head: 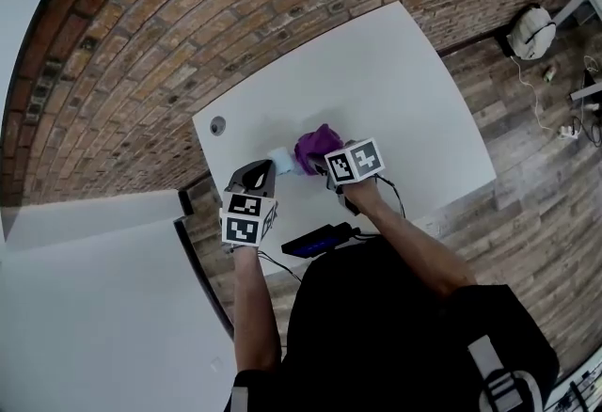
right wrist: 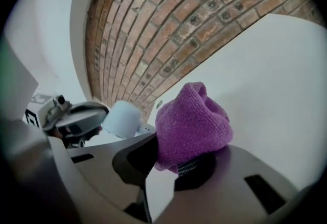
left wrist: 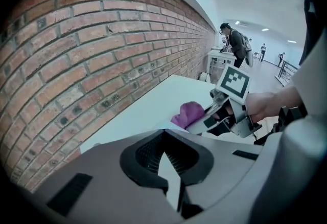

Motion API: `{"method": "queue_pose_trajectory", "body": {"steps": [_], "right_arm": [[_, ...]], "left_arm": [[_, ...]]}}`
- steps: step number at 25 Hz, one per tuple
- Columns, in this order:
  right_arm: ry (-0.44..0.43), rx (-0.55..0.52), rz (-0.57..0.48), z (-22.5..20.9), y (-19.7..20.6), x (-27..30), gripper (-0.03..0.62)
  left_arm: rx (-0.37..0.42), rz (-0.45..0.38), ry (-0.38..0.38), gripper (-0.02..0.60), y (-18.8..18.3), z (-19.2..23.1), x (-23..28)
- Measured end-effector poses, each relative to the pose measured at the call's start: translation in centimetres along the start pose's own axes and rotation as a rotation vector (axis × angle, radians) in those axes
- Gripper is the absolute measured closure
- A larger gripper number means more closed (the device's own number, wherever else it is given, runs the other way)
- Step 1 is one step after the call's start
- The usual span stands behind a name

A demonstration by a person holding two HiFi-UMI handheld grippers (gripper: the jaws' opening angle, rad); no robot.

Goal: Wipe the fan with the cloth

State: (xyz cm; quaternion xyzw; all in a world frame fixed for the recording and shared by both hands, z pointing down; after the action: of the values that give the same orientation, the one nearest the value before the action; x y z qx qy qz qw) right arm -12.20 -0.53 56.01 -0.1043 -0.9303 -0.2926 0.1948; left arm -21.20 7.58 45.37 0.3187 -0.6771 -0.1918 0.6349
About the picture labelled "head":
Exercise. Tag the person's left forearm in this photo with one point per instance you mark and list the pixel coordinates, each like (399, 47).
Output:
(254, 311)

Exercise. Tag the grey table grommet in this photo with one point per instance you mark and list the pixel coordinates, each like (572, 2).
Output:
(217, 125)

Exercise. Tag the white backpack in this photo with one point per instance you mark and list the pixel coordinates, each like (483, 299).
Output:
(531, 31)

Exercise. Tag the person's black shirt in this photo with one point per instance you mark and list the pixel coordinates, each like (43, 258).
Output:
(376, 335)

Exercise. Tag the white table with black edge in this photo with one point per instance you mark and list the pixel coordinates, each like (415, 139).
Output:
(108, 316)

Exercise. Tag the purple cleaning cloth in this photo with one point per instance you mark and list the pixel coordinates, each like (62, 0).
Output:
(317, 142)

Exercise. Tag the person's right forearm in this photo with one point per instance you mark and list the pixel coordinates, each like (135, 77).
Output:
(414, 236)

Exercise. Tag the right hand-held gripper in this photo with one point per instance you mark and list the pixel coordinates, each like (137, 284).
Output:
(355, 161)

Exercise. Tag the small can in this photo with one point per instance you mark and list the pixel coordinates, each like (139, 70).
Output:
(549, 74)

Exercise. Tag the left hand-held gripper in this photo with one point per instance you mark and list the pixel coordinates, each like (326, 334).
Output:
(247, 219)

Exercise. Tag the black electronics box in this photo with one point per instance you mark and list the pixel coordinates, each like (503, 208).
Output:
(308, 246)

